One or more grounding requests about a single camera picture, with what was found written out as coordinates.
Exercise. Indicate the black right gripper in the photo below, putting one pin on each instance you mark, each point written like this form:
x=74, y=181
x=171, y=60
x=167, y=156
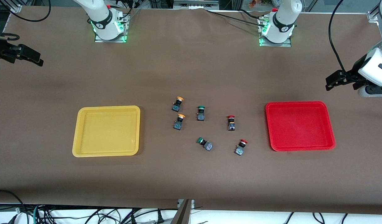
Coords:
x=0, y=50

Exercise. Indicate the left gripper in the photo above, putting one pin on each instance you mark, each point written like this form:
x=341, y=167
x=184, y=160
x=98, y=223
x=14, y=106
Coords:
x=354, y=74

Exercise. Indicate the yellow push button switch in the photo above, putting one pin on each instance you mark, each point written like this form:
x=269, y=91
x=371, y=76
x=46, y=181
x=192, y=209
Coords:
x=177, y=105
x=178, y=123

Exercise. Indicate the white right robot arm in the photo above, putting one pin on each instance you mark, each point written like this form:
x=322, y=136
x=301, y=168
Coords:
x=99, y=12

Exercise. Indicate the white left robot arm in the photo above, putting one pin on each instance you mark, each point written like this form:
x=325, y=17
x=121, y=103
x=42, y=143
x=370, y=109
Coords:
x=284, y=15

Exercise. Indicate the red plastic tray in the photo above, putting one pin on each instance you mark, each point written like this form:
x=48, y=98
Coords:
x=299, y=126

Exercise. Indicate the yellow plastic tray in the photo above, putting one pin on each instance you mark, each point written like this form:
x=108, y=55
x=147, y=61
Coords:
x=106, y=132

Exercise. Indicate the metal table leg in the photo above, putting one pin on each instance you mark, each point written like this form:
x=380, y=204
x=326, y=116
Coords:
x=183, y=213

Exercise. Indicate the black power plug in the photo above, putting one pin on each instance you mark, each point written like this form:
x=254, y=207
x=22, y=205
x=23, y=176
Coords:
x=160, y=218

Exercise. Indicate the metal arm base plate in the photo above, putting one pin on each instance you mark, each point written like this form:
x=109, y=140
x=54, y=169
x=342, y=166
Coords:
x=99, y=39
x=287, y=44

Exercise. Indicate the red push button switch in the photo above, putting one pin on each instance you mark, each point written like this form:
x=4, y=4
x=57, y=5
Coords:
x=231, y=123
x=240, y=149

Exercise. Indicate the green push button switch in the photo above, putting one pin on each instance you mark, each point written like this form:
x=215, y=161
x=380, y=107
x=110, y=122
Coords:
x=200, y=114
x=206, y=145

